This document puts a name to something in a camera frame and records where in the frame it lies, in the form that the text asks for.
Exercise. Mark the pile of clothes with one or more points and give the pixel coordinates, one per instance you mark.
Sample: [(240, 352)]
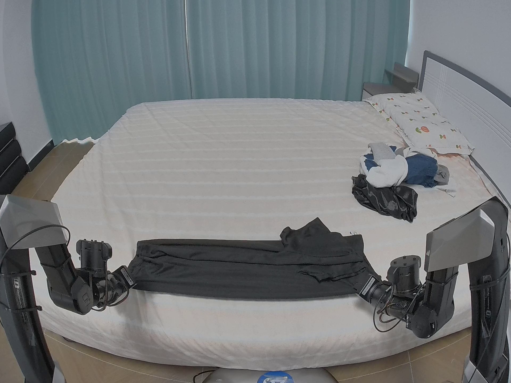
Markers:
[(389, 172)]

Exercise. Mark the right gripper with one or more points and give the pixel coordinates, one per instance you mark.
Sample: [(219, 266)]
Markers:
[(373, 289)]

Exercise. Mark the grey bedside table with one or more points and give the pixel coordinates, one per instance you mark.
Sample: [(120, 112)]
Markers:
[(403, 72)]

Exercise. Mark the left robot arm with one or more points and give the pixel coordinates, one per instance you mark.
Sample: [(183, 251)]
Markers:
[(32, 222)]

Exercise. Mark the bed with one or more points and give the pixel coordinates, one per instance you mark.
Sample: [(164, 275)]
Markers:
[(231, 158)]

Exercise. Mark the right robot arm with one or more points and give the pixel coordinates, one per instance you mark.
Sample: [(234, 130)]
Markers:
[(459, 241)]

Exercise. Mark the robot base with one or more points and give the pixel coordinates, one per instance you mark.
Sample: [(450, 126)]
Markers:
[(239, 377)]

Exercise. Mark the black polo shirt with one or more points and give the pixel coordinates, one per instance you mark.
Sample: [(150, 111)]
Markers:
[(239, 265)]

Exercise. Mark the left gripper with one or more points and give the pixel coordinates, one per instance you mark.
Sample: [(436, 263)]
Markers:
[(120, 281)]

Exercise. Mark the white printed pillow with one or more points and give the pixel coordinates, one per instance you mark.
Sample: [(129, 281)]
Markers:
[(423, 122)]

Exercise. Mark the black chest of drawers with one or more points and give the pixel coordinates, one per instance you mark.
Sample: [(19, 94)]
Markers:
[(10, 156)]

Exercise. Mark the blue-green curtain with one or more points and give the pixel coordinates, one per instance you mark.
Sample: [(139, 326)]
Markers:
[(111, 54), (295, 38)]

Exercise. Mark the black shiny garment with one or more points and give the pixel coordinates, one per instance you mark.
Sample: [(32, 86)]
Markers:
[(385, 200)]

